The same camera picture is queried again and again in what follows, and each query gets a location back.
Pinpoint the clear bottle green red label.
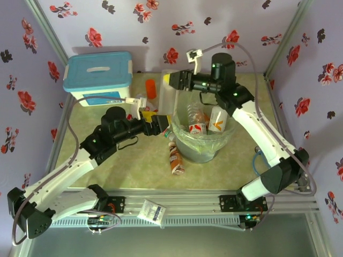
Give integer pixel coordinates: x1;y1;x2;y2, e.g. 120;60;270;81
160;128;177;141

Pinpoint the long clear bottle white cap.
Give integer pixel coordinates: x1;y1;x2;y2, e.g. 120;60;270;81
158;69;180;116

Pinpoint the clear bottle red white label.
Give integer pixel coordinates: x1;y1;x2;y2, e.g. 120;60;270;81
135;93;159;112

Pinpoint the clear bottle orange V label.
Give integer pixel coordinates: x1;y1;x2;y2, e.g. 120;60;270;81
208;105;229;133

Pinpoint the brown coffee drink bottle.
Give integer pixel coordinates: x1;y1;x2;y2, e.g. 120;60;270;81
168;141;185;176

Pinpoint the grey round waste bin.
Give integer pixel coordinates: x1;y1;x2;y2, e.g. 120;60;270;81
171;92;239;164

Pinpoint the orange plastic cylinder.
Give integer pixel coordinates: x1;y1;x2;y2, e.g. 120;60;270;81
145;79;157;100

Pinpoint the blue lidded white storage box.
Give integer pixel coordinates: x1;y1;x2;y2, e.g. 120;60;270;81
62;51;133;108

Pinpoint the blue stethoscope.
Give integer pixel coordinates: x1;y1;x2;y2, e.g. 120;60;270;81
252;146;271;179

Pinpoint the white paper packet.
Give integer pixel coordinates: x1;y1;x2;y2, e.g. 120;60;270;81
137;199;166;229

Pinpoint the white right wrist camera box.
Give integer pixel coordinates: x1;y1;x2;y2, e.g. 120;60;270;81
186;49;204;74

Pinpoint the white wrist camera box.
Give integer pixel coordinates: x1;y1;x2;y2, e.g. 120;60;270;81
125;96;148;120
186;49;204;74

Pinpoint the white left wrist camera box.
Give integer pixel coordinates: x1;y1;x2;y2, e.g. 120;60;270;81
125;96;148;120

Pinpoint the grey left arm cable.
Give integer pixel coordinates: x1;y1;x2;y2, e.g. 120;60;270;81
11;95;128;247

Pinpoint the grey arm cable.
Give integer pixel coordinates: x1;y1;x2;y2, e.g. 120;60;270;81
200;42;317;231
11;95;128;247

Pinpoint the grey right arm cable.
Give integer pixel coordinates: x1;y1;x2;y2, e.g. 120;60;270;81
200;42;317;231

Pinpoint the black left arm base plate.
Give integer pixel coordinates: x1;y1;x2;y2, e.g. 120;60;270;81
106;196;126;215

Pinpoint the aluminium frame cross rail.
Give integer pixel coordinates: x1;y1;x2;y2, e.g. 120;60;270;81
25;190;321;214

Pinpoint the aluminium frame post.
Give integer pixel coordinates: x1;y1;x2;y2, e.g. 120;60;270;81
23;0;70;66
264;0;314;78

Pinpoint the slotted grey cable duct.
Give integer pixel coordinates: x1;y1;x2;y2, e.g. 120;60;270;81
52;215;241;228

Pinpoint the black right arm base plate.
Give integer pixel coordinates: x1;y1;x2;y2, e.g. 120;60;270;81
219;194;269;213

